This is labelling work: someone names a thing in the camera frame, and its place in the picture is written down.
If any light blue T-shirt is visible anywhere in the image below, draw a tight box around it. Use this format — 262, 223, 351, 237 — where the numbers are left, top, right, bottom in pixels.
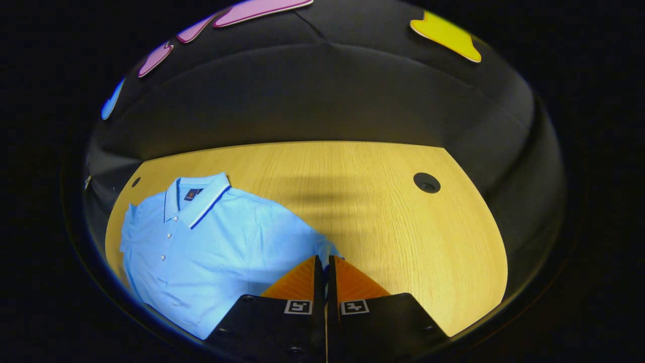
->
119, 172, 343, 340

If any black backdrop cloth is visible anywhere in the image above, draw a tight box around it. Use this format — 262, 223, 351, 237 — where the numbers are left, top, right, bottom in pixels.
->
83, 0, 567, 303

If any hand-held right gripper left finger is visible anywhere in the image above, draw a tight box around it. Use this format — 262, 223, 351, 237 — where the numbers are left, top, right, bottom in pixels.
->
204, 256, 326, 363

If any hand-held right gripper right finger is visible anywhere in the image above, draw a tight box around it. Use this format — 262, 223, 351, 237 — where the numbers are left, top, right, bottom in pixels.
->
328, 255, 449, 363

